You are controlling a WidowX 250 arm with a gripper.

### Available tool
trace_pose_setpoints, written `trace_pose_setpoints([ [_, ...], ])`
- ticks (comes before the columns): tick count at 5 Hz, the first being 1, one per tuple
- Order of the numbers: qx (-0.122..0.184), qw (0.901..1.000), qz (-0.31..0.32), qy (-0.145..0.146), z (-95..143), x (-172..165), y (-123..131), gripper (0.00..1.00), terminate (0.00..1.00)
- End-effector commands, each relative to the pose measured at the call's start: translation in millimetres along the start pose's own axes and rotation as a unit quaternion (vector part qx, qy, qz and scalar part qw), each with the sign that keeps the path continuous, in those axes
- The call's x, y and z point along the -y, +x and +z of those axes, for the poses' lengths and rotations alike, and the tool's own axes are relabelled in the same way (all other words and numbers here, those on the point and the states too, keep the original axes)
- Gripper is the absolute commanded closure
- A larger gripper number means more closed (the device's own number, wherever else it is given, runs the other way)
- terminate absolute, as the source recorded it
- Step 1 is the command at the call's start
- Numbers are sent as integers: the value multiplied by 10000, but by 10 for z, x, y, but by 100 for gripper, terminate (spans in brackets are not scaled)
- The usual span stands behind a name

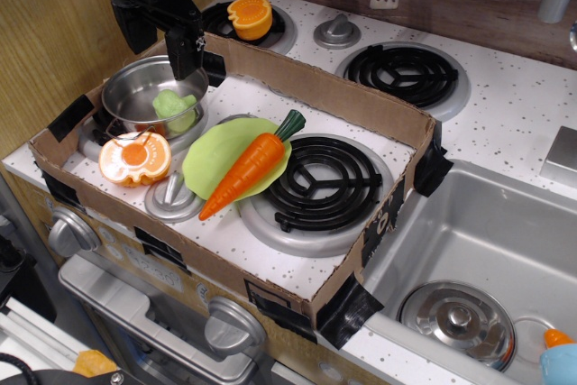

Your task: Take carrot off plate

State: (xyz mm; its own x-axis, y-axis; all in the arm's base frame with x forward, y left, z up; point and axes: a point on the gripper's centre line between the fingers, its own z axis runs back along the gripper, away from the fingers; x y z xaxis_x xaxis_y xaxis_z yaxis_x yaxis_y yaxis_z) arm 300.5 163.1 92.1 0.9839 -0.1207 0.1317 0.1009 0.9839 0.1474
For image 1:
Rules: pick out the steel pot lid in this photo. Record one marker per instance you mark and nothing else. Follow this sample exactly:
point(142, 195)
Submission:
point(464, 318)

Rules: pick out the black front left burner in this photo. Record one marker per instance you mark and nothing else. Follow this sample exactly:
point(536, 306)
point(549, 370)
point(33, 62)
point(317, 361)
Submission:
point(105, 127)

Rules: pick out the orange cloth scrap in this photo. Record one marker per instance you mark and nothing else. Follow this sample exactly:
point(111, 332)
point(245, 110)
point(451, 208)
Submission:
point(92, 363)

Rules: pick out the small steel pot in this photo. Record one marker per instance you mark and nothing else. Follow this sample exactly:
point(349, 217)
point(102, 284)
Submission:
point(128, 96)

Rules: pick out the orange toy carrot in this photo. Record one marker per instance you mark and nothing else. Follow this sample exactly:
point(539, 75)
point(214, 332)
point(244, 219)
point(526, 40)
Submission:
point(262, 155)

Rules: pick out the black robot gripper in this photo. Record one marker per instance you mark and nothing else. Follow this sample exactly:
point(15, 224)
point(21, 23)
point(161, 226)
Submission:
point(139, 21)

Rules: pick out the blue orange toy bottle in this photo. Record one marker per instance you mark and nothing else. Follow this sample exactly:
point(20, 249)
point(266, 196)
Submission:
point(558, 361)

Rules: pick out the orange toy pumpkin half front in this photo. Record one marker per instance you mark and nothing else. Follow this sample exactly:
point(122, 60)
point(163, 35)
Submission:
point(134, 160)

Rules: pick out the orange toy pumpkin half back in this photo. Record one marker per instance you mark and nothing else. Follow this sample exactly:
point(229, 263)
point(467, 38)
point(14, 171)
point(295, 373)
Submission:
point(251, 19)

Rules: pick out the grey stovetop knob back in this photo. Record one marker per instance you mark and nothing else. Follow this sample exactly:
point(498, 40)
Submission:
point(337, 34)

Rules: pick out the silver oven door handle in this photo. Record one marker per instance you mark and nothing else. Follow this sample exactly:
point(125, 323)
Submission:
point(160, 345)

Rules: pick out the grey oven knob left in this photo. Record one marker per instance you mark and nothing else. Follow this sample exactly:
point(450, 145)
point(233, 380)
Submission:
point(70, 234)

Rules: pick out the grey faucet handle block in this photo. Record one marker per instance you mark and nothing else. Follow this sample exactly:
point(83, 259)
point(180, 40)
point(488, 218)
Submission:
point(560, 162)

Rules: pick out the grey toy sink basin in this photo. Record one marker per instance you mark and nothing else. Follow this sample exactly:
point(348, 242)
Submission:
point(512, 240)

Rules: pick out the grey oven knob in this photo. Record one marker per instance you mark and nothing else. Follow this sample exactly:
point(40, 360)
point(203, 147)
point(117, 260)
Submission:
point(70, 234)
point(231, 329)

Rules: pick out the grey stovetop knob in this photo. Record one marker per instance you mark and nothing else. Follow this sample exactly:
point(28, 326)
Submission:
point(171, 201)
point(337, 34)

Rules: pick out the grey stovetop knob front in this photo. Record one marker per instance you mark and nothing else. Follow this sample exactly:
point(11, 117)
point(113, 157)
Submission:
point(171, 201)

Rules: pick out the orange toy pumpkin half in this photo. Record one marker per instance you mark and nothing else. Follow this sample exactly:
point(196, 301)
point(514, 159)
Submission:
point(134, 160)
point(251, 19)

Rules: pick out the grey oven knob right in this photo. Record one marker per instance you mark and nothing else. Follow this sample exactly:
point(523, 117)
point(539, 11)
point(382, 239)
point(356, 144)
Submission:
point(231, 329)

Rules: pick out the black back right burner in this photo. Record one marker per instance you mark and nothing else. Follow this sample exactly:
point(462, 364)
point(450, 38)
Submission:
point(416, 75)

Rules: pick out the light green plastic plate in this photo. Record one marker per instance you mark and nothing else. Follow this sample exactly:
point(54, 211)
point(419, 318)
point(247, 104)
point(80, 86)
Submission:
point(214, 153)

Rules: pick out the green toy lettuce piece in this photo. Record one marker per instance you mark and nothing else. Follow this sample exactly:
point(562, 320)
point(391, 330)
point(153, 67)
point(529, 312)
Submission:
point(179, 111)

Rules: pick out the black front right burner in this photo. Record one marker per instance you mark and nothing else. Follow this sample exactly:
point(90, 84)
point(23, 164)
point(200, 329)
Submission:
point(328, 184)

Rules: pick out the brown cardboard fence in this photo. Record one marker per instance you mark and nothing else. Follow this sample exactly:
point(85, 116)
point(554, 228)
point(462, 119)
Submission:
point(336, 306)

